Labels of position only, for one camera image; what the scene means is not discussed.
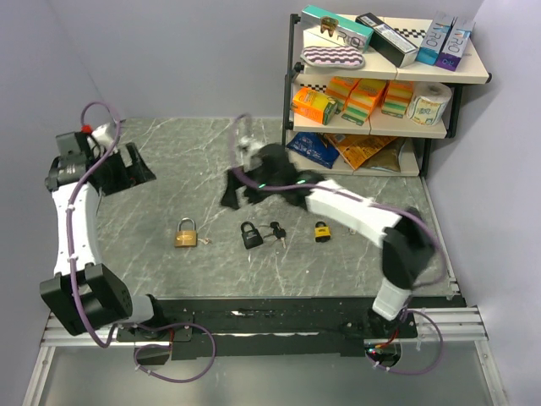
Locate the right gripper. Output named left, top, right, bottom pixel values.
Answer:
left=221, top=161, right=285, bottom=210

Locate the brass padlock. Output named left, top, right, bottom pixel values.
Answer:
left=173, top=217, right=198, bottom=248

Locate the black keys bunch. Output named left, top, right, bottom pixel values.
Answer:
left=259, top=221, right=287, bottom=248

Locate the yellow padlock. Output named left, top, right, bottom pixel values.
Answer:
left=314, top=221, right=331, bottom=243

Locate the black padlock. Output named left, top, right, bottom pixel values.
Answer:
left=240, top=222, right=264, bottom=250

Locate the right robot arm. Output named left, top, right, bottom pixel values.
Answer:
left=221, top=138, right=438, bottom=337

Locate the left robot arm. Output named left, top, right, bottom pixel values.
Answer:
left=40, top=124, right=167, bottom=340

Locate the blue snack bag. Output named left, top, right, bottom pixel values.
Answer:
left=287, top=132, right=339, bottom=169

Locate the orange carton box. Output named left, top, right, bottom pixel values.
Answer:
left=291, top=87, right=337, bottom=125

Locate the orange snack bag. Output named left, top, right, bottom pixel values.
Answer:
left=325, top=133, right=396, bottom=171

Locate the left sponge pack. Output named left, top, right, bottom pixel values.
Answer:
left=325, top=76, right=359, bottom=112

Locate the sponge pack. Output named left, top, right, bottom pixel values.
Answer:
left=325, top=76, right=359, bottom=112
left=381, top=80, right=413, bottom=118
left=342, top=78, right=387, bottom=125

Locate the brown snack bag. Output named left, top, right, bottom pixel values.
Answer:
left=362, top=138, right=405, bottom=173

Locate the middle sponge pack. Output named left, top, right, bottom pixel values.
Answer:
left=342, top=78, right=387, bottom=125

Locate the black and beige shelf rack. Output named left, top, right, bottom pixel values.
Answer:
left=281, top=14, right=492, bottom=177

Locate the pink striped sleep mask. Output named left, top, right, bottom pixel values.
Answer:
left=300, top=46, right=365, bottom=70

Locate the right sponge pack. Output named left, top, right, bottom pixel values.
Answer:
left=381, top=80, right=413, bottom=118

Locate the teal toothpaste box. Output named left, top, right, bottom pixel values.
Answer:
left=300, top=5, right=374, bottom=52

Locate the toilet paper roll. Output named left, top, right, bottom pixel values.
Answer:
left=407, top=82, right=453, bottom=126

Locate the black and white box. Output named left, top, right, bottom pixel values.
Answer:
left=355, top=13, right=419, bottom=68

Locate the blue toothpaste box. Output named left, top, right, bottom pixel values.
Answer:
left=416, top=12, right=456, bottom=65

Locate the purple toothpaste box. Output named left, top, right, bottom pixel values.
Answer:
left=435, top=18, right=475, bottom=72

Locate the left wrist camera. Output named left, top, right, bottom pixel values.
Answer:
left=81, top=123, right=117, bottom=148

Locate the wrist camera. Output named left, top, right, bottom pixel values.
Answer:
left=81, top=123, right=117, bottom=148
left=238, top=136, right=265, bottom=172

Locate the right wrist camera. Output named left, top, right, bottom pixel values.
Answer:
left=238, top=136, right=265, bottom=172

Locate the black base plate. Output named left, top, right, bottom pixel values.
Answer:
left=117, top=297, right=418, bottom=360

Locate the aluminium rail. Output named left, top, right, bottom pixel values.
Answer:
left=413, top=307, right=489, bottom=342

